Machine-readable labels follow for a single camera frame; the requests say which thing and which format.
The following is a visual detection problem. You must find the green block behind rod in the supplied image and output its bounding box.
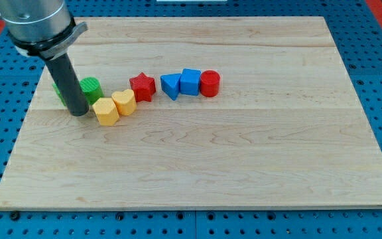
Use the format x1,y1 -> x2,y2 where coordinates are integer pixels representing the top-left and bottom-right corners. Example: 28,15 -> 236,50
52,82 -> 66,107

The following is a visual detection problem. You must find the red star block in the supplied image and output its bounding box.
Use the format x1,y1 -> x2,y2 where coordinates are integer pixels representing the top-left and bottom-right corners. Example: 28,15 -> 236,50
129,72 -> 157,102

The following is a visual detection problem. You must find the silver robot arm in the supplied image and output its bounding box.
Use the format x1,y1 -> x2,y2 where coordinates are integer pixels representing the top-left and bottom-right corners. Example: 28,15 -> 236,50
0,0 -> 89,116

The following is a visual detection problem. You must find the wooden board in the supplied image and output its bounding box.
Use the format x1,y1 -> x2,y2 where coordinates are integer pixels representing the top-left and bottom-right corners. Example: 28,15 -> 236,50
0,17 -> 382,211

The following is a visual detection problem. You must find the green cylinder block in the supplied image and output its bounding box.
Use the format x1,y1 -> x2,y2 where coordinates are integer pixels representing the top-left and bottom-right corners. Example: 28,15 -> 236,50
80,77 -> 103,105

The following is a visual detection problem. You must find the yellow hexagon block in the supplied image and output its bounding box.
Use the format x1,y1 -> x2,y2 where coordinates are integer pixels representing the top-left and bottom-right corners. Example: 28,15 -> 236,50
92,98 -> 119,126

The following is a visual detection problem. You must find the blue cube block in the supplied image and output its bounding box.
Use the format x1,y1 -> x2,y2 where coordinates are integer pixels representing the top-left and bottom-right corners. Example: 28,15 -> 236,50
180,68 -> 201,96

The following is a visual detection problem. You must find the yellow heart block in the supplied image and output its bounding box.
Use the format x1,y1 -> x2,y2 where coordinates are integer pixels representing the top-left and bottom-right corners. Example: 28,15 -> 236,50
111,89 -> 137,116

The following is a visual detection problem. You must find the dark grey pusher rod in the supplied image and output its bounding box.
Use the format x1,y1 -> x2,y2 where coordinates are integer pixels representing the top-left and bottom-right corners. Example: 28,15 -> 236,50
46,53 -> 90,116

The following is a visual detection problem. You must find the red cylinder block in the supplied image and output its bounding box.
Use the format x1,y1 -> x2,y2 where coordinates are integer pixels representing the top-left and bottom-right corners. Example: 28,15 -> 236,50
200,70 -> 221,97

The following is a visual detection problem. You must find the blue triangle block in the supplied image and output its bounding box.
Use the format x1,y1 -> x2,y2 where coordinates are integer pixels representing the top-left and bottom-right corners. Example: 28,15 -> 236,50
160,73 -> 181,101

